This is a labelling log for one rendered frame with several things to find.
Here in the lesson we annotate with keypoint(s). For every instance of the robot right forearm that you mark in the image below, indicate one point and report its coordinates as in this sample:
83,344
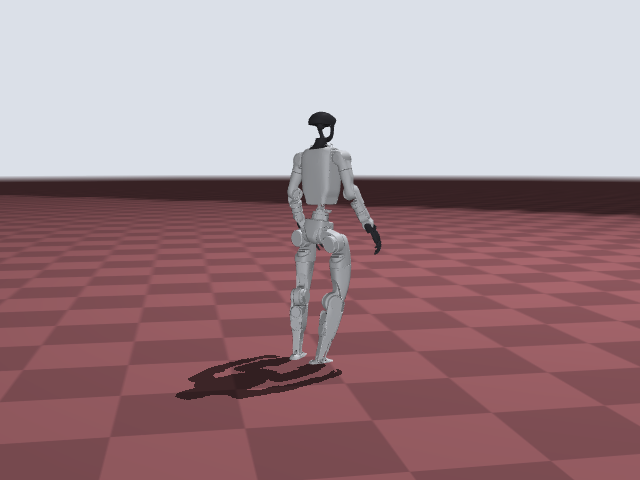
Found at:
360,209

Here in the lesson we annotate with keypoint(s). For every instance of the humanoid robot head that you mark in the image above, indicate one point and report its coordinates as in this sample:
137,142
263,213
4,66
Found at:
322,120

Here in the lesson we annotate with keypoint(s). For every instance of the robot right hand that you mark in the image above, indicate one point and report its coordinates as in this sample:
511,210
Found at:
375,236

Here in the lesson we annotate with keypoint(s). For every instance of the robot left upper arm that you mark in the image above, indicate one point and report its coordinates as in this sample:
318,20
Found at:
294,192

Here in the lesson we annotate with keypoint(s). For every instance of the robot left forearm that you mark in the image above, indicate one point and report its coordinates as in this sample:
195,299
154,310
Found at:
297,211

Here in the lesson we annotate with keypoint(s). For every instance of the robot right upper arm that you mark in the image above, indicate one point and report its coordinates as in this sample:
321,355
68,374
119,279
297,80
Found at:
343,160

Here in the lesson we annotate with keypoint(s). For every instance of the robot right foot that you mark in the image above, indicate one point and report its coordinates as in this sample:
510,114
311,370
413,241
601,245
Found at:
315,361

